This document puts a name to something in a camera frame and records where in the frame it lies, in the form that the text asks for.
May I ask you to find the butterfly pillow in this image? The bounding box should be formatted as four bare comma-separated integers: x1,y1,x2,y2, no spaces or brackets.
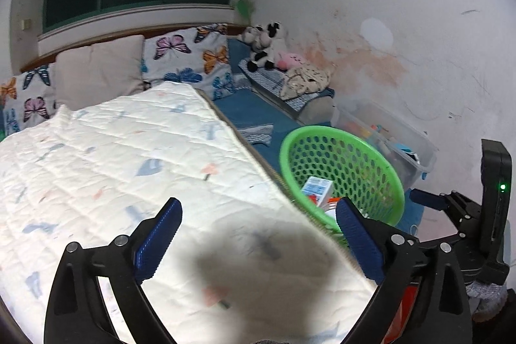
141,24,235,100
1,64,56,136

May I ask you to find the left butterfly pillow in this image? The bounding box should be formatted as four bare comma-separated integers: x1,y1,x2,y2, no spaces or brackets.
1,64,56,136

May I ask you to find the blue bed sheet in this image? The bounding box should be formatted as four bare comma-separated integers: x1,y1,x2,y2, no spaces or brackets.
215,38,334,172

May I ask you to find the right butterfly pillow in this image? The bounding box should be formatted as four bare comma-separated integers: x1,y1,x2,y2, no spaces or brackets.
141,24,235,100

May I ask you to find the white quilted blanket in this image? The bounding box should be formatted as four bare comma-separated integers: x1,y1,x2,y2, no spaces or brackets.
1,83,374,343

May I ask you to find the black white plush cow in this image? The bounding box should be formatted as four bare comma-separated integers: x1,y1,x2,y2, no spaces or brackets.
237,22,287,73

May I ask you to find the blue patterned folded blanket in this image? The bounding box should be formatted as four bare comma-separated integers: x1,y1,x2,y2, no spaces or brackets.
238,58,335,113

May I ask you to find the green plastic mesh basket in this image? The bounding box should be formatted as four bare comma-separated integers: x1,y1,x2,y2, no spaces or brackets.
279,126,405,244

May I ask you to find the beige plain pillow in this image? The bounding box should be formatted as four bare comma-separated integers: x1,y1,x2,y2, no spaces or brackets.
54,35,144,111

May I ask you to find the clear plastic storage bin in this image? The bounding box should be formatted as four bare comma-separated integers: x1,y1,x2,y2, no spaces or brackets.
331,100,437,190

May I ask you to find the pink plush toy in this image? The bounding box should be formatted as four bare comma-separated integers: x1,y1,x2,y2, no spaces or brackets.
275,52,307,72

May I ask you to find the beige crumpled cloth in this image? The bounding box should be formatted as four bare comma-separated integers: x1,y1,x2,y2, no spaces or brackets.
279,64,331,100

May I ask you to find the blue white milk carton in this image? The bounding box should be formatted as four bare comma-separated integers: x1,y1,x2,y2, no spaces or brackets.
302,176,333,208

